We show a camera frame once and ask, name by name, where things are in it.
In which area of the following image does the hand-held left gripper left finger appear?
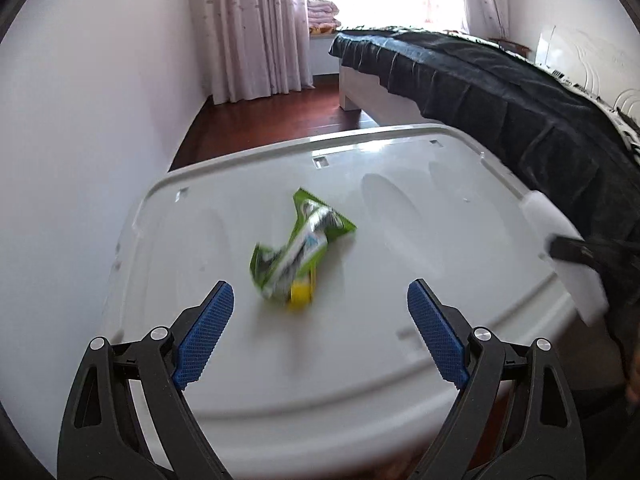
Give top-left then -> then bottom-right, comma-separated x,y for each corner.
57,281 -> 235,480

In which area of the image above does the stack of folded blankets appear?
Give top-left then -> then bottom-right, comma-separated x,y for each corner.
306,0 -> 342,36

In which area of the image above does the small yellow packet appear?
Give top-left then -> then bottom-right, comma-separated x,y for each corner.
287,270 -> 317,311

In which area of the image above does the white foam block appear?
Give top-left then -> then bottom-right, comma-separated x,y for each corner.
520,191 -> 610,326

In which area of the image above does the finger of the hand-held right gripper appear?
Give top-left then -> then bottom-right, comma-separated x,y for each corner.
547,234 -> 604,267

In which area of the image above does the bed with dark cover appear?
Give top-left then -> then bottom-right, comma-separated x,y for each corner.
329,29 -> 640,251

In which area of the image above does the grey plastic storage box lid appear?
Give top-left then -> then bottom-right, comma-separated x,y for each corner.
97,123 -> 588,443

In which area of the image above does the green snack wrapper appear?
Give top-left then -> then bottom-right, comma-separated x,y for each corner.
250,187 -> 358,303

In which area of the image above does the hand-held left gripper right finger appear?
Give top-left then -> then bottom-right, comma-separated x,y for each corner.
406,279 -> 586,480

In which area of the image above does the wooden nightstand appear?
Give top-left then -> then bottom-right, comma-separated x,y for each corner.
492,35 -> 531,57

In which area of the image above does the white bed headboard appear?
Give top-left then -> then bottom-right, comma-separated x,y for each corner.
536,24 -> 640,111

